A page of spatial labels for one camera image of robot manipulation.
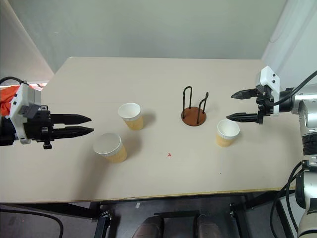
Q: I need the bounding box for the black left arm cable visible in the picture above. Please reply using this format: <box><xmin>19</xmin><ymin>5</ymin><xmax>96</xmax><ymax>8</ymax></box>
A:
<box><xmin>0</xmin><ymin>76</ymin><xmax>27</xmax><ymax>87</ymax></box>

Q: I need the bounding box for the brown cup holder stand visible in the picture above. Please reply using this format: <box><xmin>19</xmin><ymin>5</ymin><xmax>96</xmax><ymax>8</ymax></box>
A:
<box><xmin>181</xmin><ymin>86</ymin><xmax>210</xmax><ymax>127</ymax></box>

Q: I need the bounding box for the black metal table frame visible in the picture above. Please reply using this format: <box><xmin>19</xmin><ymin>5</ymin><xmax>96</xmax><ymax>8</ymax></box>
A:
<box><xmin>0</xmin><ymin>191</ymin><xmax>299</xmax><ymax>238</ymax></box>

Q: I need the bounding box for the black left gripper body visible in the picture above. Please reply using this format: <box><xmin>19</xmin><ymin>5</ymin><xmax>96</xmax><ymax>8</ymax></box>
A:
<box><xmin>24</xmin><ymin>105</ymin><xmax>54</xmax><ymax>150</ymax></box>

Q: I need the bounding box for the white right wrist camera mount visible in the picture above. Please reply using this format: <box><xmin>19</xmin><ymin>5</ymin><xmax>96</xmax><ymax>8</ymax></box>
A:
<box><xmin>255</xmin><ymin>65</ymin><xmax>281</xmax><ymax>116</ymax></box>

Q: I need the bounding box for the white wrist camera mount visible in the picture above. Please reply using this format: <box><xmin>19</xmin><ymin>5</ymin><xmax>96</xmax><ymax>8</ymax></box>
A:
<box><xmin>255</xmin><ymin>65</ymin><xmax>281</xmax><ymax>116</ymax></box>
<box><xmin>9</xmin><ymin>83</ymin><xmax>42</xmax><ymax>145</ymax></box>

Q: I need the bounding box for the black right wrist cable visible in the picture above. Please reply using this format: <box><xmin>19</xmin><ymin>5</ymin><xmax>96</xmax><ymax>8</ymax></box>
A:
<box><xmin>272</xmin><ymin>70</ymin><xmax>317</xmax><ymax>105</ymax></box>

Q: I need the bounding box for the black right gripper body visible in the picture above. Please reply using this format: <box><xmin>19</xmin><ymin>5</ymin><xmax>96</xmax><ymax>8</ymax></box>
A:
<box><xmin>255</xmin><ymin>84</ymin><xmax>275</xmax><ymax>125</ymax></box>

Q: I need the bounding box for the orange cloth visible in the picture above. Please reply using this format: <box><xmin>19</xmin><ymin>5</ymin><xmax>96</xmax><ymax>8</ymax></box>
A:
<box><xmin>0</xmin><ymin>83</ymin><xmax>48</xmax><ymax>118</ymax></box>

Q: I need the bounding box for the black right arm lower cable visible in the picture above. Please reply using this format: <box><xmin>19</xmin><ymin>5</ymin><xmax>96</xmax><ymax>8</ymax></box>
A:
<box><xmin>269</xmin><ymin>160</ymin><xmax>308</xmax><ymax>234</ymax></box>

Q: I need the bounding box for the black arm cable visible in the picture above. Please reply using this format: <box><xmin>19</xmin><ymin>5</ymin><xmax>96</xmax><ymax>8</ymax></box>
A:
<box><xmin>269</xmin><ymin>160</ymin><xmax>308</xmax><ymax>234</ymax></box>
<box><xmin>0</xmin><ymin>76</ymin><xmax>27</xmax><ymax>87</ymax></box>

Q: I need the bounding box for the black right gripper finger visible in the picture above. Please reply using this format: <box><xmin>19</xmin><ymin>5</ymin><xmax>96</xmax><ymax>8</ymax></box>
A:
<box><xmin>225</xmin><ymin>112</ymin><xmax>261</xmax><ymax>123</ymax></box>
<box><xmin>230</xmin><ymin>88</ymin><xmax>260</xmax><ymax>101</ymax></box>

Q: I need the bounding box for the dark rounded shape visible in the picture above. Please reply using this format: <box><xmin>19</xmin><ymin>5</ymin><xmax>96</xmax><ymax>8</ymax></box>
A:
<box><xmin>196</xmin><ymin>214</ymin><xmax>221</xmax><ymax>238</ymax></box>
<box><xmin>137</xmin><ymin>215</ymin><xmax>164</xmax><ymax>238</ymax></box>

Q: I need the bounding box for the ribbed yellow paper cup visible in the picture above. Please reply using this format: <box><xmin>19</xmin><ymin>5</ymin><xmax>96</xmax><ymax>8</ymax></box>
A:
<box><xmin>93</xmin><ymin>132</ymin><xmax>128</xmax><ymax>164</ymax></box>
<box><xmin>215</xmin><ymin>119</ymin><xmax>241</xmax><ymax>148</ymax></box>
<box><xmin>117</xmin><ymin>102</ymin><xmax>144</xmax><ymax>131</ymax></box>

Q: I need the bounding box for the black floor cable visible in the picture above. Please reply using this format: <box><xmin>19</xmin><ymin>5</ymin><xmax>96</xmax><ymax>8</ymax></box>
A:
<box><xmin>0</xmin><ymin>206</ymin><xmax>65</xmax><ymax>238</ymax></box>

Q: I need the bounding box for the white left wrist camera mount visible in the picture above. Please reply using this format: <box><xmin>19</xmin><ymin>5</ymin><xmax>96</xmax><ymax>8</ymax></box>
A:
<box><xmin>9</xmin><ymin>83</ymin><xmax>42</xmax><ymax>145</ymax></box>

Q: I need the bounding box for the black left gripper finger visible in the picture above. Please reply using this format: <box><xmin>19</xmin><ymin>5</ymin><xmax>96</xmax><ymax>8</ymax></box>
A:
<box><xmin>50</xmin><ymin>114</ymin><xmax>93</xmax><ymax>125</ymax></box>
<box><xmin>53</xmin><ymin>125</ymin><xmax>95</xmax><ymax>140</ymax></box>

